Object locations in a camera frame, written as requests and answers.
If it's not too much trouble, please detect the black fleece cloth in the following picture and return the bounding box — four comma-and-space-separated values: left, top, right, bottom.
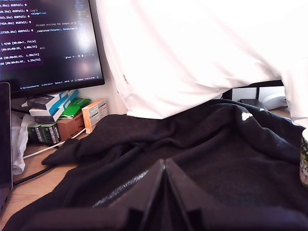
2, 99, 308, 231

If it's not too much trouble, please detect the orange and white medicine box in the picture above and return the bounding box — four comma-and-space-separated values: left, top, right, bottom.
81, 98, 108, 134

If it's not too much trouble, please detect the brown cardboard box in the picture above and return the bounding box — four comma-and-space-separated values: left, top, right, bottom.
56, 111, 86, 142

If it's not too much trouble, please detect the green pouch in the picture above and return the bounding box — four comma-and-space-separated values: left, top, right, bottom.
59, 97, 91, 120

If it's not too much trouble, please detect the flat black box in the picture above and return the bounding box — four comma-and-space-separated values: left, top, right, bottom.
240, 98, 268, 111

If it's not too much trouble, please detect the green battery pack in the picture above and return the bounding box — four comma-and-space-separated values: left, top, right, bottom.
27, 122, 44, 143
40, 122, 60, 145

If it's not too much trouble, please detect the blue and white box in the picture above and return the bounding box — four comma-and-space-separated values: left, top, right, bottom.
28, 89, 79, 122

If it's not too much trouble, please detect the white rounded device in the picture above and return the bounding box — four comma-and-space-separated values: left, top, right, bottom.
261, 94, 289, 111

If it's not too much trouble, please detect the white plastic bag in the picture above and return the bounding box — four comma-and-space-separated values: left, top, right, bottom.
11, 113, 33, 176

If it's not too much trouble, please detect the white hanging cloth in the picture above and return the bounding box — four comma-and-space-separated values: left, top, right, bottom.
95, 0, 308, 128

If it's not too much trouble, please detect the grey and black box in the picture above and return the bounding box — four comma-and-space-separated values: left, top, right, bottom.
26, 95, 56, 109

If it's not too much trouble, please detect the dark laptop with silver edge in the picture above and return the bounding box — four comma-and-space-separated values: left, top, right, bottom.
0, 82, 13, 212

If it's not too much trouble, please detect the black computer monitor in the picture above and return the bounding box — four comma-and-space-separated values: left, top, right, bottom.
0, 0, 106, 94

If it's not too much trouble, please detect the white cable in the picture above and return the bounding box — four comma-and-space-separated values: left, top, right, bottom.
23, 127, 86, 159

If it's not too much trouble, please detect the black cable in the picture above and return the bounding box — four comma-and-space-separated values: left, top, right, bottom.
12, 166, 52, 186

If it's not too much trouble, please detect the black shelf frame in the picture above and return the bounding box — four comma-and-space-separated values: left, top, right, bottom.
221, 79, 285, 101

